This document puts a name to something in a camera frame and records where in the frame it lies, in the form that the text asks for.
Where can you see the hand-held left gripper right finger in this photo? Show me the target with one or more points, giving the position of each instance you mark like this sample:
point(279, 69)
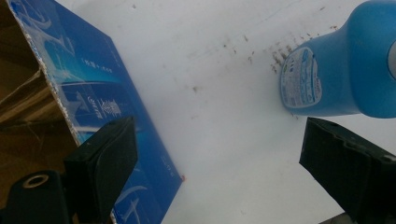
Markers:
point(351, 168)

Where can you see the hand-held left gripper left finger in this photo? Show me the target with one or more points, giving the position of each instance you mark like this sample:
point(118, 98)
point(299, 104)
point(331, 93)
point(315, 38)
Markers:
point(102, 161)

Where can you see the blue cardboard box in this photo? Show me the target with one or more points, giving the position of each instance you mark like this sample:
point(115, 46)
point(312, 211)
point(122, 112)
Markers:
point(93, 77)

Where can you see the blue plastic bottle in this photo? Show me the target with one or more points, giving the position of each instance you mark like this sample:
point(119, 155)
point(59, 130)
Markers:
point(345, 71)

